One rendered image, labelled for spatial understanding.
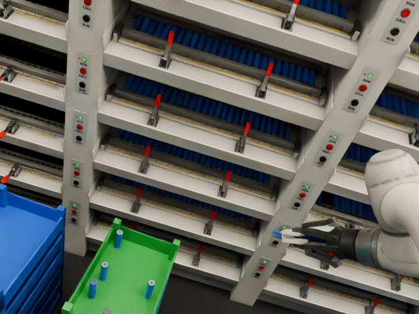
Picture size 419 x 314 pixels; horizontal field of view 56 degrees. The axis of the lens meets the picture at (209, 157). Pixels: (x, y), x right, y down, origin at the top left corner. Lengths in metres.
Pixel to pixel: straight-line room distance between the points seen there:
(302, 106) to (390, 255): 0.43
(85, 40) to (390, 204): 0.81
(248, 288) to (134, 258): 0.57
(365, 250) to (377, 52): 0.46
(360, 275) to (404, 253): 0.65
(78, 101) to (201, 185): 0.46
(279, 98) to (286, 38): 0.17
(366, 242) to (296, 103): 0.39
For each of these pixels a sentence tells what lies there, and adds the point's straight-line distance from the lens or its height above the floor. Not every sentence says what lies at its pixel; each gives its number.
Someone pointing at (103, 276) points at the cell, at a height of 0.43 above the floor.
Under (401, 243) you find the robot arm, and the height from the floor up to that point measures 0.83.
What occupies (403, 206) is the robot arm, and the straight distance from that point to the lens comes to 0.80.
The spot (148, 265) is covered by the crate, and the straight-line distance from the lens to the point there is 1.17.
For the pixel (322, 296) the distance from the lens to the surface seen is 1.67.
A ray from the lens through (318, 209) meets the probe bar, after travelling 1.34.
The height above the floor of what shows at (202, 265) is 0.13.
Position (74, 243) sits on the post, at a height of 0.06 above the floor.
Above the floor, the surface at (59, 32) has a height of 0.89.
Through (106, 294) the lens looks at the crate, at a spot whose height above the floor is 0.40.
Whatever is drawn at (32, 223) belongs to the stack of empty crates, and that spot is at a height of 0.40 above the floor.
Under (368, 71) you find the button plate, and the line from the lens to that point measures 1.03.
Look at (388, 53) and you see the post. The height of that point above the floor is 1.10.
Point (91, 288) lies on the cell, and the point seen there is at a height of 0.45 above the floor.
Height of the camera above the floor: 1.35
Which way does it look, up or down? 37 degrees down
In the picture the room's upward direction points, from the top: 18 degrees clockwise
